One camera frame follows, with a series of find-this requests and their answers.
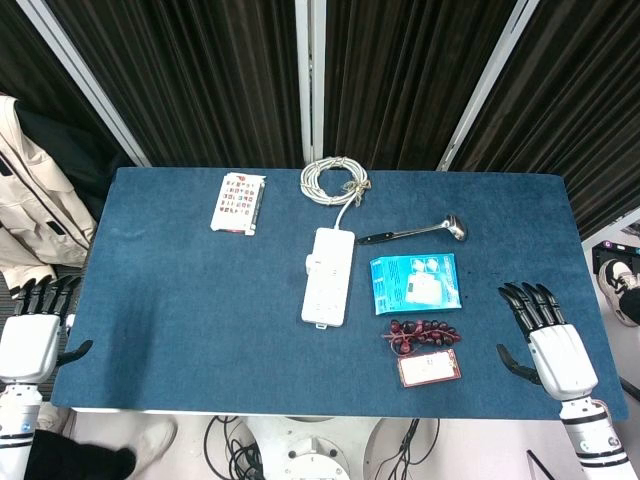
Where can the white box with coloured stickers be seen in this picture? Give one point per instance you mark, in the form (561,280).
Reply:
(237,202)

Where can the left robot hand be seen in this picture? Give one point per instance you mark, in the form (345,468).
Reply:
(27,345)

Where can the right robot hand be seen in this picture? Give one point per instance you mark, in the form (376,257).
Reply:
(562,360)

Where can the upright white frame post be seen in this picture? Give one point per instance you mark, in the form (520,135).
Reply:
(310,75)

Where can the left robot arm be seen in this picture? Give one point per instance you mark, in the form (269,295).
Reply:
(17,425)

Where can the dark red grape bunch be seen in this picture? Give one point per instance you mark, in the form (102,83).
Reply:
(425,335)

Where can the red bordered card box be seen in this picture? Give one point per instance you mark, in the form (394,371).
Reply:
(429,367)

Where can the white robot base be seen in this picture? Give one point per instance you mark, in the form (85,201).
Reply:
(315,450)

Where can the beige jacket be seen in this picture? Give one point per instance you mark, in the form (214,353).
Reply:
(35,200)

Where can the white shoe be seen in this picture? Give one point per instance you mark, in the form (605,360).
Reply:
(157,442)

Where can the dark pleated curtain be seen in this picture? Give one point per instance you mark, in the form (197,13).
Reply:
(200,75)

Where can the white and black sneaker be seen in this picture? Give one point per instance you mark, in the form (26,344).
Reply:
(620,290)

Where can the slanted white frame post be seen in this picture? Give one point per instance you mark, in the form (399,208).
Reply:
(85,80)
(485,75)

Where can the blue table cloth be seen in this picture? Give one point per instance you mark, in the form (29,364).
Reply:
(200,310)

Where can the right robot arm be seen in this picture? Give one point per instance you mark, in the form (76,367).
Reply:
(592,435)

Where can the blue packaged product bag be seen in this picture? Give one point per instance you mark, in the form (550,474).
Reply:
(415,282)

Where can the white power strip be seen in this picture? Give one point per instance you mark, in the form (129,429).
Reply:
(330,280)

